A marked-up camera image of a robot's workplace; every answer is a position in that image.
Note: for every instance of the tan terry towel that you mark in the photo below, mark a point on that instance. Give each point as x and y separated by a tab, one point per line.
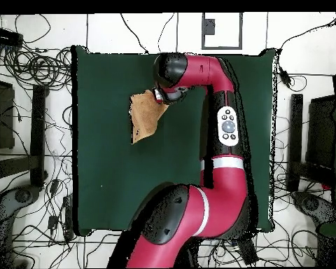
142	117

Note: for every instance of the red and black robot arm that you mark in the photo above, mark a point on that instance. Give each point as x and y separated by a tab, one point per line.
212	182

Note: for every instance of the dark green table cloth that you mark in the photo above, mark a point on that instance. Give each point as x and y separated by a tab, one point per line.
114	168

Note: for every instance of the black stand leg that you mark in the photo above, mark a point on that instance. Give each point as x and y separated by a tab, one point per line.
295	140
38	134

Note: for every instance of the black power adapter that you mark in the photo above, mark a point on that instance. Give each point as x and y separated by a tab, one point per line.
285	78

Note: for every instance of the black power strip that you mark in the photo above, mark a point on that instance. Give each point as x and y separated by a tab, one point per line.
68	221

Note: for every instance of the black box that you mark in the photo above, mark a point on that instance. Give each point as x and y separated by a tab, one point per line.
2	117

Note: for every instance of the black panel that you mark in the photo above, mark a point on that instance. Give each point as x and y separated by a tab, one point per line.
322	131

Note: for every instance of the dark wheeled stand base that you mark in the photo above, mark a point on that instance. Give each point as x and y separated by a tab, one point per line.
22	196
310	204

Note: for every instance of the grey square frame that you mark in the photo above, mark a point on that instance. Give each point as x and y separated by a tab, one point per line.
209	27

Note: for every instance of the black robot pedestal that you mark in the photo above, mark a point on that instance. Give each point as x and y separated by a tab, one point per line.
249	246

